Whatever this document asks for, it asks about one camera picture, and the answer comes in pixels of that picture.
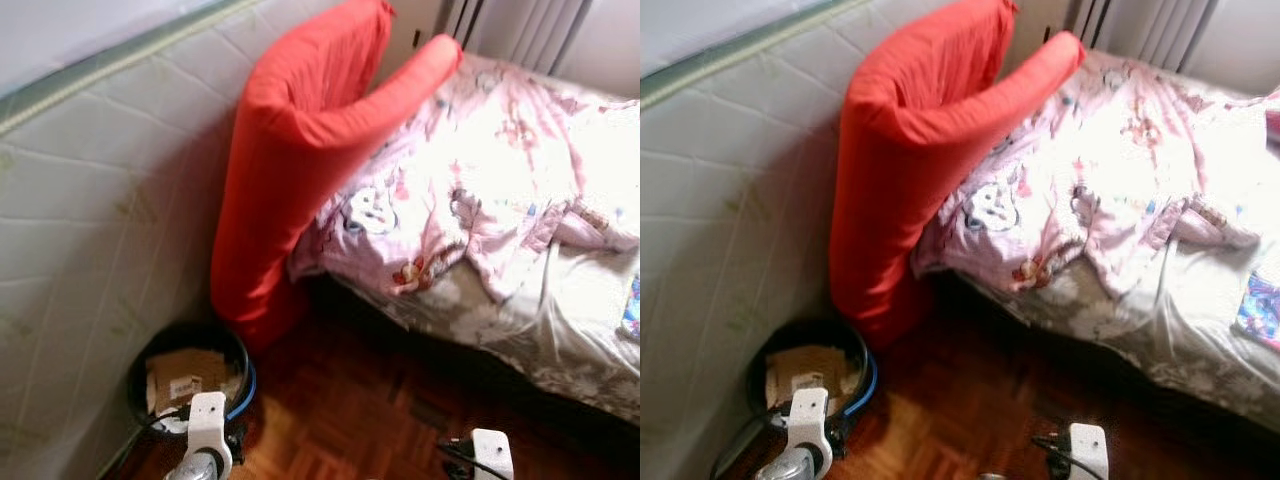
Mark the colourful comic book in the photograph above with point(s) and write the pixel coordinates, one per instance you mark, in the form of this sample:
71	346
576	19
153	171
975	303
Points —
631	310
1258	310

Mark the pink cartoon quilt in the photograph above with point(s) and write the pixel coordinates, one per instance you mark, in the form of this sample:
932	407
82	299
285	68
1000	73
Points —
480	150
1100	160

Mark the blue plastic hoop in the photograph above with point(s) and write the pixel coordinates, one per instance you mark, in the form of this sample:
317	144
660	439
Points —
872	385
248	390

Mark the brown cardboard piece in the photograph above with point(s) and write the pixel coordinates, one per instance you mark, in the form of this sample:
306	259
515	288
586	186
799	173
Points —
185	375
810	370

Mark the black waste bin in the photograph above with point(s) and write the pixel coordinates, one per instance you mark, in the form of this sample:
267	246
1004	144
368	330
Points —
200	335
820	328

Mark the bed with beige sheet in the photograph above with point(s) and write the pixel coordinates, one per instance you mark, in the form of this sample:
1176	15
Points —
1150	340
540	330

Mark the white quilted upright mattress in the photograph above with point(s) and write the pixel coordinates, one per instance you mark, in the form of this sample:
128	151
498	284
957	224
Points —
730	200
100	200

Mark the red folded mattress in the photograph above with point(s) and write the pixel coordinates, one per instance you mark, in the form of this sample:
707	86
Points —
900	150
290	150

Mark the red white blue striped pillow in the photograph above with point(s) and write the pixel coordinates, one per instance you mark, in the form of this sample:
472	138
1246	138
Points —
1274	125

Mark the white radiator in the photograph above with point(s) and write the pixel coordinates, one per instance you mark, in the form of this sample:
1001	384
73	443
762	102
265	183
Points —
1150	30
530	30

